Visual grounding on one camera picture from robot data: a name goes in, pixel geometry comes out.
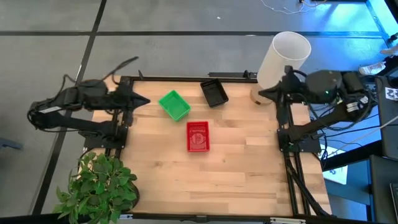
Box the white floor cable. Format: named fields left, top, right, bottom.
left=260, top=0, right=327, bottom=16

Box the green plastic slotted basket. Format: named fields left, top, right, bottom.
left=158, top=90, right=192, bottom=123

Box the black side furniture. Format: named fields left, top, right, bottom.
left=369, top=154, right=398, bottom=224

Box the white label strip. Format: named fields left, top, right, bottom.
left=269, top=217, right=307, bottom=224

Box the black aluminium table frame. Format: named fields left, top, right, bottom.
left=82, top=73, right=332, bottom=224

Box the black power strip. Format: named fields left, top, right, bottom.
left=207, top=71, right=258, bottom=79

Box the black plastic slotted basket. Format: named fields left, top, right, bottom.
left=200, top=78, right=229, bottom=108

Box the person's white shoe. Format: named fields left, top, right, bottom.
left=358, top=61, right=387, bottom=76
left=379, top=44, right=398, bottom=57

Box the white shade table lamp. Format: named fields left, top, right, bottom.
left=250, top=30, right=312, bottom=106

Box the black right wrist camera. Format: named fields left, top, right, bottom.
left=283, top=65, right=295, bottom=82

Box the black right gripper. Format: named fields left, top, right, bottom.
left=258, top=73, right=307, bottom=110

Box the black-white marker tag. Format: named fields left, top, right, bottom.
left=384, top=86, right=398, bottom=101

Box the red plastic slotted basket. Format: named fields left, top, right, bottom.
left=186, top=121, right=211, bottom=153

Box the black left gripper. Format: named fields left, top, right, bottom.
left=107, top=81, right=152, bottom=118

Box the black cable bundle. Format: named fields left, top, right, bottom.
left=307, top=93, right=385, bottom=156

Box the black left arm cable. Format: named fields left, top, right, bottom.
left=101, top=55, right=140, bottom=85

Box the green potted plant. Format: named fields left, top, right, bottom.
left=52, top=151, right=140, bottom=224

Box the black box with tag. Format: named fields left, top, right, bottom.
left=374, top=75, right=398, bottom=161

